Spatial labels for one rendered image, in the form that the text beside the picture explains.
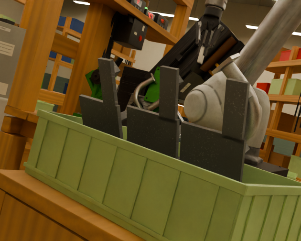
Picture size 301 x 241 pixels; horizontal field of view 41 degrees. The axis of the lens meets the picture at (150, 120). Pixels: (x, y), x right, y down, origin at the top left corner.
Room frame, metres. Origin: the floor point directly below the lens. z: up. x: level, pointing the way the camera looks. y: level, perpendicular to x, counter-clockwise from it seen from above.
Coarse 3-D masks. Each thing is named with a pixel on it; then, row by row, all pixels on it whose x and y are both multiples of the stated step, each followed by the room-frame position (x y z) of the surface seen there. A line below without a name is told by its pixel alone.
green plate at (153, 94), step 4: (156, 68) 2.23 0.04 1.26; (156, 72) 2.22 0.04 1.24; (156, 76) 2.21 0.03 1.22; (156, 80) 2.20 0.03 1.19; (152, 84) 2.20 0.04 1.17; (156, 84) 2.19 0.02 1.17; (148, 88) 2.20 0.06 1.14; (152, 88) 2.19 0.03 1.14; (156, 88) 2.18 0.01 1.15; (148, 92) 2.19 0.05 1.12; (152, 92) 2.18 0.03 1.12; (156, 92) 2.17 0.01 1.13; (148, 96) 2.18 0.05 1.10; (152, 96) 2.17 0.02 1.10; (156, 96) 2.16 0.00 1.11; (144, 100) 2.19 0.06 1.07; (148, 100) 2.17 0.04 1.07; (152, 100) 2.16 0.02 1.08; (156, 100) 2.16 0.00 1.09
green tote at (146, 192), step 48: (48, 144) 1.00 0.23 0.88; (96, 144) 0.89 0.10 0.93; (96, 192) 0.87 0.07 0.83; (144, 192) 0.79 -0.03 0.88; (192, 192) 0.72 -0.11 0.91; (240, 192) 0.66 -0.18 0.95; (288, 192) 0.81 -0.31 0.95; (192, 240) 0.70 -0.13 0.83; (240, 240) 0.69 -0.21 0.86; (288, 240) 0.89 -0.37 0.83
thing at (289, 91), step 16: (272, 64) 5.52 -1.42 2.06; (288, 64) 5.12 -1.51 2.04; (272, 80) 5.54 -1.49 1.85; (288, 80) 5.15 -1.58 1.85; (272, 96) 5.28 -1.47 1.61; (288, 96) 4.91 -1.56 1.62; (272, 112) 5.40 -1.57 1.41; (272, 128) 5.16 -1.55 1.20; (288, 128) 5.39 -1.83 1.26; (272, 160) 5.08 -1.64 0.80; (288, 160) 4.85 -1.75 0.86
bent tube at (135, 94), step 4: (152, 76) 2.17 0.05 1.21; (148, 80) 2.18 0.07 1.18; (152, 80) 2.18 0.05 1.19; (140, 84) 2.19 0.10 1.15; (144, 84) 2.18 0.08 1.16; (148, 84) 2.19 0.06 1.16; (136, 88) 2.18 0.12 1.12; (140, 88) 2.19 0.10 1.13; (136, 92) 2.18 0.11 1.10; (136, 96) 2.17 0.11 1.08; (136, 100) 2.16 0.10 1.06; (136, 104) 2.15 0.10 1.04; (140, 104) 2.15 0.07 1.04
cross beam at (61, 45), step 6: (54, 36) 1.96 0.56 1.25; (60, 36) 2.00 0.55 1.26; (54, 42) 1.97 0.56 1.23; (60, 42) 2.01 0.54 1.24; (66, 42) 2.05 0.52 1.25; (72, 42) 2.09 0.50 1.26; (54, 48) 1.98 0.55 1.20; (60, 48) 2.02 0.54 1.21; (66, 48) 2.06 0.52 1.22; (72, 48) 2.10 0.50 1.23; (60, 54) 2.08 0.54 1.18; (66, 54) 2.07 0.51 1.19; (72, 54) 2.11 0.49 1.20; (114, 60) 2.48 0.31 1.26; (120, 66) 2.56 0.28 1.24; (120, 72) 2.57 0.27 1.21
